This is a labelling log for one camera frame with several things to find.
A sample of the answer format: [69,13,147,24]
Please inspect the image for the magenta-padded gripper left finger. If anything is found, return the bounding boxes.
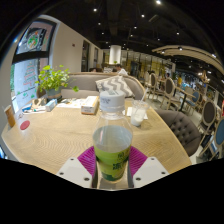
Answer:
[56,145,98,189]

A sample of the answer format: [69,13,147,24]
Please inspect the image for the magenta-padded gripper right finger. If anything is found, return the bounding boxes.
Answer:
[129,145,170,188]

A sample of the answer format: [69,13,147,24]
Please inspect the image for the clear green-labelled drink bottle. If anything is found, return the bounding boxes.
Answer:
[92,89,134,183]

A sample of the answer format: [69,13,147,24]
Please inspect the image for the grey tufted chair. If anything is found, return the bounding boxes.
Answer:
[154,109,203,158]

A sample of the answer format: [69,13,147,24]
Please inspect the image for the clear plastic cup with straw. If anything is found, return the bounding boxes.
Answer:
[129,87,150,128]

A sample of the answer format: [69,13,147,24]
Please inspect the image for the white paper napkin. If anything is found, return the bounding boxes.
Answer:
[125,106,149,120]

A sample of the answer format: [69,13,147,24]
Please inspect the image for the printed white leaflet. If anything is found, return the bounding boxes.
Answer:
[56,98,86,109]

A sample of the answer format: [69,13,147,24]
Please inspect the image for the white rectangular box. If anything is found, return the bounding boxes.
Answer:
[80,95,100,116]

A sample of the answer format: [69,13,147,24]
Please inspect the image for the flat round red coaster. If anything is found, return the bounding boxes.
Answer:
[19,119,31,131]

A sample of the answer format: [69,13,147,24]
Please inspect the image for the small light blue box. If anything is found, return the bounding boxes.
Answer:
[44,98,58,113]

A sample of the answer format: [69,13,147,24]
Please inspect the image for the brown paper cup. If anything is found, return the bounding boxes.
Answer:
[3,104,17,129]

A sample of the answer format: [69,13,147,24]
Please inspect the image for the group of dining chairs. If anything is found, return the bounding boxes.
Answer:
[144,71,224,161]

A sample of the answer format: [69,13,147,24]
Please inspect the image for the grey curved sofa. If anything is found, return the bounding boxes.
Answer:
[59,71,147,100]

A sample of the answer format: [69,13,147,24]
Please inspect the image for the grey chevron pillow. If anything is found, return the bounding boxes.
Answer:
[94,75,135,98]

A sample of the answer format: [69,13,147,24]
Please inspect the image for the green potted plant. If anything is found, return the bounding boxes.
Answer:
[34,64,80,99]

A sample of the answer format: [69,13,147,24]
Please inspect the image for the person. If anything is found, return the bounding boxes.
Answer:
[114,63,129,76]
[176,75,184,88]

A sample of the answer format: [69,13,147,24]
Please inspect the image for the window with festive decals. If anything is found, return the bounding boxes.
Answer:
[9,18,58,114]

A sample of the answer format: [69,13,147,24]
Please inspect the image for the group of ceiling lights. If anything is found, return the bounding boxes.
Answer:
[92,0,218,59]

